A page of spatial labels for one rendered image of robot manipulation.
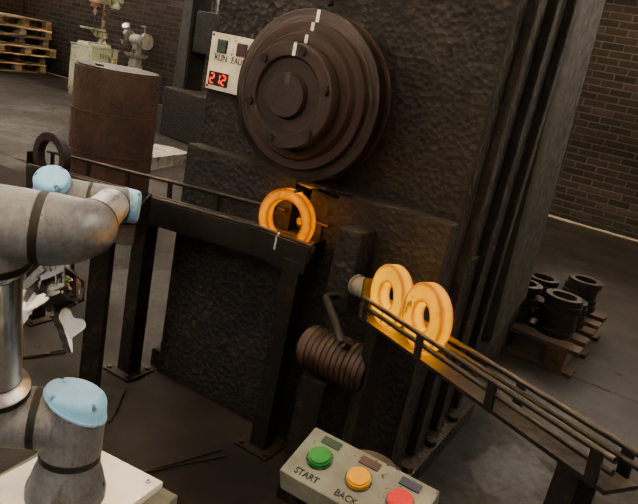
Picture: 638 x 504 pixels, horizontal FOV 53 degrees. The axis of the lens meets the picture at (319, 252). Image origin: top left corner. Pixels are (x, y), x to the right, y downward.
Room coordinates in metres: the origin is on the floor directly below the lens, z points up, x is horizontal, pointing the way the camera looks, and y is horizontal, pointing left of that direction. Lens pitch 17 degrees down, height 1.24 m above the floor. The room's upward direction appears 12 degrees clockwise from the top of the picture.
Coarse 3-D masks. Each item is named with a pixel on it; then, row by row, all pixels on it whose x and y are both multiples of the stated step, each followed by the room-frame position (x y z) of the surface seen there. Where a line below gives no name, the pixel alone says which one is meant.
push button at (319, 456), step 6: (312, 450) 0.94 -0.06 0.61; (318, 450) 0.94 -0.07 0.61; (324, 450) 0.94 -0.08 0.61; (312, 456) 0.92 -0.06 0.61; (318, 456) 0.93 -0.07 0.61; (324, 456) 0.93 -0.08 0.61; (330, 456) 0.93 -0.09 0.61; (312, 462) 0.92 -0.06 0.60; (318, 462) 0.91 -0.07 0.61; (324, 462) 0.92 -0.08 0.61; (330, 462) 0.92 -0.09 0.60
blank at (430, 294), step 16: (416, 288) 1.40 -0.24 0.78; (432, 288) 1.35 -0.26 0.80; (416, 304) 1.39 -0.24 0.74; (432, 304) 1.34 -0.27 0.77; (448, 304) 1.32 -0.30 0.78; (416, 320) 1.39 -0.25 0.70; (432, 320) 1.32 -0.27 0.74; (448, 320) 1.31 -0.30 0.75; (416, 336) 1.36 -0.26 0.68; (432, 336) 1.31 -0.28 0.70; (448, 336) 1.31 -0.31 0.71
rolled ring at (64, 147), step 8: (40, 136) 2.39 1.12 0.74; (48, 136) 2.37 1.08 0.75; (56, 136) 2.35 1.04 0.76; (40, 144) 2.39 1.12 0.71; (56, 144) 2.35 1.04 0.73; (64, 144) 2.35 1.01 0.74; (40, 152) 2.41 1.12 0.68; (64, 152) 2.33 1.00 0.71; (40, 160) 2.40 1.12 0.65; (64, 160) 2.33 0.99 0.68; (64, 168) 2.33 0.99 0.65
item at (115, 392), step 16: (144, 192) 1.97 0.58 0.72; (144, 208) 1.88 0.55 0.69; (128, 224) 1.97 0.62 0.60; (144, 224) 1.91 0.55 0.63; (128, 240) 1.81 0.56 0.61; (96, 256) 1.83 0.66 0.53; (112, 256) 1.87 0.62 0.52; (96, 272) 1.83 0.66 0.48; (112, 272) 1.89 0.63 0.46; (96, 288) 1.83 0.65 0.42; (96, 304) 1.83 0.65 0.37; (96, 320) 1.83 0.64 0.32; (96, 336) 1.83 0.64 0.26; (96, 352) 1.83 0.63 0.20; (80, 368) 1.83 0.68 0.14; (96, 368) 1.84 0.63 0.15; (96, 384) 1.84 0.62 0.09; (112, 400) 1.89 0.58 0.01; (112, 416) 1.80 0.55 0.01
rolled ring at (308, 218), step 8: (272, 192) 1.88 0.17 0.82; (280, 192) 1.87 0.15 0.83; (288, 192) 1.85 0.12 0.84; (264, 200) 1.89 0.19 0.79; (272, 200) 1.88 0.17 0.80; (280, 200) 1.89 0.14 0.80; (288, 200) 1.85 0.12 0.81; (296, 200) 1.84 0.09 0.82; (304, 200) 1.83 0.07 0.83; (264, 208) 1.89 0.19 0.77; (272, 208) 1.90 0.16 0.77; (304, 208) 1.82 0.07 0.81; (312, 208) 1.84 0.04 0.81; (264, 216) 1.88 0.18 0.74; (272, 216) 1.91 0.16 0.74; (304, 216) 1.82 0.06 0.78; (312, 216) 1.82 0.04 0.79; (264, 224) 1.88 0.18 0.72; (272, 224) 1.90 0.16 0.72; (304, 224) 1.82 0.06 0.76; (312, 224) 1.82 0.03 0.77; (304, 232) 1.82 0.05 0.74; (312, 232) 1.83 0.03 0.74; (304, 240) 1.82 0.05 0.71
